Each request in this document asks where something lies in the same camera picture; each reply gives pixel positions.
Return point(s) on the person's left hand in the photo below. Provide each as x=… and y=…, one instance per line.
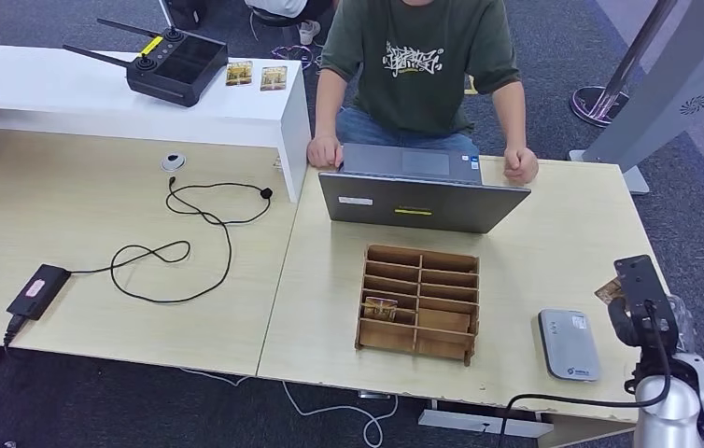
x=521, y=166

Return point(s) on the chrome stanchion post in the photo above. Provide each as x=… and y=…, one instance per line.
x=599, y=102

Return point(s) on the autumn print room key card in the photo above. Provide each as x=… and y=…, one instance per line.
x=380, y=308

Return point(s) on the black power adapter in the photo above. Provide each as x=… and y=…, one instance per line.
x=36, y=290

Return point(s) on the black bag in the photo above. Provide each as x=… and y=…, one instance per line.
x=185, y=11

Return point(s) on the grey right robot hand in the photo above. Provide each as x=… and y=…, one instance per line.
x=620, y=321

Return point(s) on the person's left forearm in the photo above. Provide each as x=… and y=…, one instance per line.
x=511, y=117

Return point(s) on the black remote controller with antennas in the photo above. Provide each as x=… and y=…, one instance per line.
x=179, y=68

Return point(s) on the wooden card organizer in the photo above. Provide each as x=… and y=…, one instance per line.
x=445, y=321

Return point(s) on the grey card reader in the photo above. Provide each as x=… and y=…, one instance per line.
x=565, y=346

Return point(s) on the autumn print ID card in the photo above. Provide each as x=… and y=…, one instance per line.
x=609, y=290

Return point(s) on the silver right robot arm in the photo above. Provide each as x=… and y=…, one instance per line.
x=667, y=414

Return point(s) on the person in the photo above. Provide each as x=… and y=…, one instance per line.
x=414, y=93
x=278, y=6

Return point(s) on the person's right hand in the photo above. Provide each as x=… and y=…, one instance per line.
x=325, y=151

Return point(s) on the grey laptop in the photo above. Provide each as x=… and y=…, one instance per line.
x=420, y=207

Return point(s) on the grey kiosk stand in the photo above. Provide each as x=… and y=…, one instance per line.
x=667, y=93

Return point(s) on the white desk foot bar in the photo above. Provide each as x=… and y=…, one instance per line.
x=463, y=423

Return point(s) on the person's right forearm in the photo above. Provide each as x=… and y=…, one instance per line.
x=328, y=108

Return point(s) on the white raised shelf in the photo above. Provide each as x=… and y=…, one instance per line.
x=49, y=93

